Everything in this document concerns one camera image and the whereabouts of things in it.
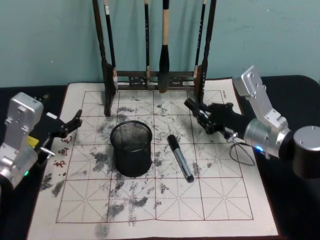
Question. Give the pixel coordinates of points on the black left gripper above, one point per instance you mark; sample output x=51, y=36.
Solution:
x=50, y=126

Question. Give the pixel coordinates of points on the thin black brush, white lettering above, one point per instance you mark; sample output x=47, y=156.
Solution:
x=199, y=40

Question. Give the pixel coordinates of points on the cream gridded calligraphy felt mat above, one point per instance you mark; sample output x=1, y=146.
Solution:
x=175, y=200

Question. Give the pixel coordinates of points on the black mesh pen cup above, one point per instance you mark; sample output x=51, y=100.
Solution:
x=132, y=152

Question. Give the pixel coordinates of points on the black table cloth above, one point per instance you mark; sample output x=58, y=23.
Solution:
x=290, y=210

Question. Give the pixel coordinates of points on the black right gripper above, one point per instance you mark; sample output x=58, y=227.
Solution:
x=228, y=120

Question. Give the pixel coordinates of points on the dark wooden brush rack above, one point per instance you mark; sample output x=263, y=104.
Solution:
x=108, y=82

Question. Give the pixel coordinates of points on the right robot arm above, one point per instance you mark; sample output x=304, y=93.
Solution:
x=272, y=125

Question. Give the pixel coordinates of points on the black and grey marker pen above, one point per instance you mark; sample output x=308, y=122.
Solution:
x=180, y=160

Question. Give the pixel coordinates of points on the thin black brush, white band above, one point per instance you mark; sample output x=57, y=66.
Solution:
x=110, y=40

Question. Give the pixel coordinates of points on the thin black calligraphy brush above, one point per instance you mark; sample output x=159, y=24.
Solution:
x=146, y=37

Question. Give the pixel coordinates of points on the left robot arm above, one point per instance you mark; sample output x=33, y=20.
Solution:
x=17, y=130

